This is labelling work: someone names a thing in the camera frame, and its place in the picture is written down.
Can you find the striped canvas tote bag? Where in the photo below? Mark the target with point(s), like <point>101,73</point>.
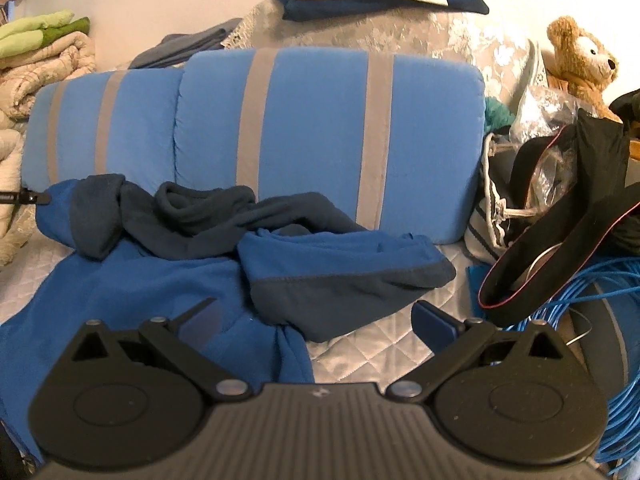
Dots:
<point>495,209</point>

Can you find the green folded blanket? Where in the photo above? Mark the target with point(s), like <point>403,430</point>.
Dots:
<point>36,32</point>

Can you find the beige folded comforter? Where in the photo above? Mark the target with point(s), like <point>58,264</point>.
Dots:
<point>22,77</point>

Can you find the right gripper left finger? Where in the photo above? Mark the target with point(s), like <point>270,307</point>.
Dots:
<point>178,342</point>

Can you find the blue fleece jacket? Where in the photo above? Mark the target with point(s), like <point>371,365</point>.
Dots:
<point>279,273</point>

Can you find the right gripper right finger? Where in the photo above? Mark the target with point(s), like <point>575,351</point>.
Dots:
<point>455,346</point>

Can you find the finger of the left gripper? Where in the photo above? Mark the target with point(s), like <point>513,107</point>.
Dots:
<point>24,196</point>

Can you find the right blue striped pillow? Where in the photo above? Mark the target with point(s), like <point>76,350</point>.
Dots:
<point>392,140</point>

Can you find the blue striped pillow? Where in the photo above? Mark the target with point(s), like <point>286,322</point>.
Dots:
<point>119,122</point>
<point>392,140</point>

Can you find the black bag red trim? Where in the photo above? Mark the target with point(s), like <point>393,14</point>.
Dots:
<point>598,207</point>

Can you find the left blue striped pillow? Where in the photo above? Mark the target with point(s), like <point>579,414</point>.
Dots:
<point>119,122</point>

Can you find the brown teddy bear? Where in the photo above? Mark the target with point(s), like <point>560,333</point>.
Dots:
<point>580,65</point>

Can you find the quilted grey bedspread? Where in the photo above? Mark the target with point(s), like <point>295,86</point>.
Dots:
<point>379,352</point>

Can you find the grey folded garment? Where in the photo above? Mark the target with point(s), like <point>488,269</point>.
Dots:
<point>174,49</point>

